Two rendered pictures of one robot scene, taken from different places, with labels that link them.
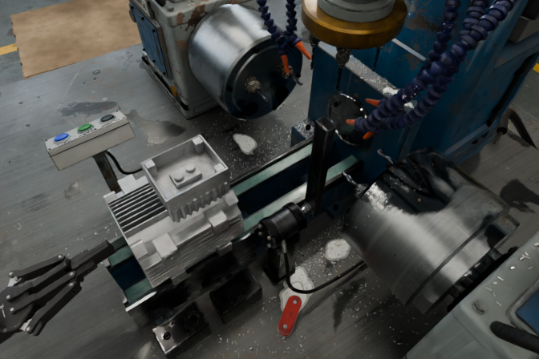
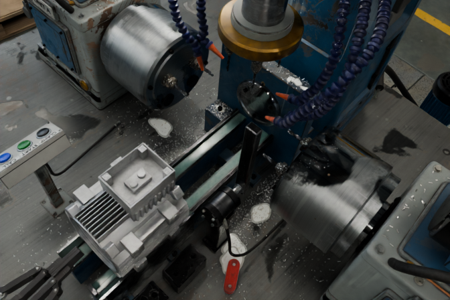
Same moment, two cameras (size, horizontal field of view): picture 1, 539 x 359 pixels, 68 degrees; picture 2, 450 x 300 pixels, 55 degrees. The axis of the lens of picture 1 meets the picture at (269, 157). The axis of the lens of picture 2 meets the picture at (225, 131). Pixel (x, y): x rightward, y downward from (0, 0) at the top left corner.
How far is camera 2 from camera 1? 0.26 m
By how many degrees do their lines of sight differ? 11
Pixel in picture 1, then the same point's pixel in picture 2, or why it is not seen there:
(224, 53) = (142, 56)
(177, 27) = (88, 31)
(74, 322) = not seen: outside the picture
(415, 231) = (328, 199)
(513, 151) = (390, 104)
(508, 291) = (396, 234)
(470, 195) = (364, 166)
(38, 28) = not seen: outside the picture
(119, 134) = (58, 145)
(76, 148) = (21, 166)
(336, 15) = (250, 37)
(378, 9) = (283, 29)
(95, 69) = not seen: outside the picture
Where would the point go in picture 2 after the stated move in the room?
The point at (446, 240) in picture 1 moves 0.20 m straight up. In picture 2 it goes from (351, 203) to (389, 150)
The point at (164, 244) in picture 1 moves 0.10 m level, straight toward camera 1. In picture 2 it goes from (132, 242) to (161, 280)
